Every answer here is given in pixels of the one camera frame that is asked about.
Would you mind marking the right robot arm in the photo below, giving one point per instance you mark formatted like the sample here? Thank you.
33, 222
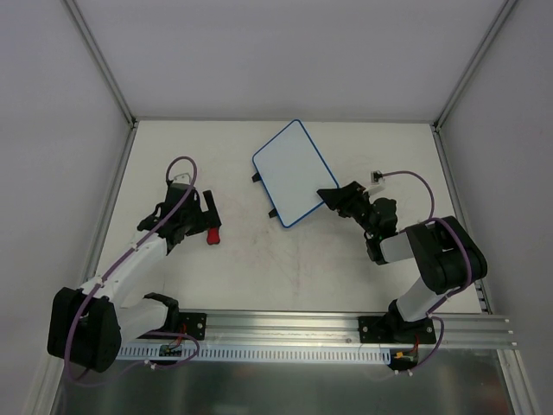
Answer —
447, 259

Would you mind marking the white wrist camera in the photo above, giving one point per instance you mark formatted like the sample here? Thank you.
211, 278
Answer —
377, 183
183, 178

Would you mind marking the left aluminium frame post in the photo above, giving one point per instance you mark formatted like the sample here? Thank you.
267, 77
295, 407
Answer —
94, 50

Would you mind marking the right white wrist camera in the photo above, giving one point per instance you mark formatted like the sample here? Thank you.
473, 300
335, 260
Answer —
377, 183

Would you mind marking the white slotted cable duct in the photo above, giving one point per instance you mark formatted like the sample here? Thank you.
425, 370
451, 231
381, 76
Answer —
241, 353

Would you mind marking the right aluminium frame post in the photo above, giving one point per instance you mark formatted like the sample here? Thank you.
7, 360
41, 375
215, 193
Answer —
495, 27

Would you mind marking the aluminium frame post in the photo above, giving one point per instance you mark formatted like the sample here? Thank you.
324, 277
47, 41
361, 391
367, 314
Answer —
94, 50
495, 27

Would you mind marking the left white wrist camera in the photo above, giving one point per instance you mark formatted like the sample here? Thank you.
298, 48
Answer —
183, 178

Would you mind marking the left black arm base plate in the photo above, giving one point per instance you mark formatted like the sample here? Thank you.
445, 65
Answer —
193, 324

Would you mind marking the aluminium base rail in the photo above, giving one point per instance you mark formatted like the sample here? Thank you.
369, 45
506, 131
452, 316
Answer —
326, 329

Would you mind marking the red bone-shaped eraser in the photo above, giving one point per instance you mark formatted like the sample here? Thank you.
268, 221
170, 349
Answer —
213, 237

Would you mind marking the blue framed whiteboard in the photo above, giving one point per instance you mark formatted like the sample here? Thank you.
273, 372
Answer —
292, 169

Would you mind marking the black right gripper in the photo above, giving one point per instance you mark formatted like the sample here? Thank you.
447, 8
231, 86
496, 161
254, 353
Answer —
353, 201

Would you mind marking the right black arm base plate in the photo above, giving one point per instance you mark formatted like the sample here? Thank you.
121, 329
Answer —
383, 329

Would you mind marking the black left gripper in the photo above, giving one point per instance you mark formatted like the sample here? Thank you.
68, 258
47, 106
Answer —
203, 212

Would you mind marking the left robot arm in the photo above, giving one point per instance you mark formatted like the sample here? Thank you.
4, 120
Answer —
89, 325

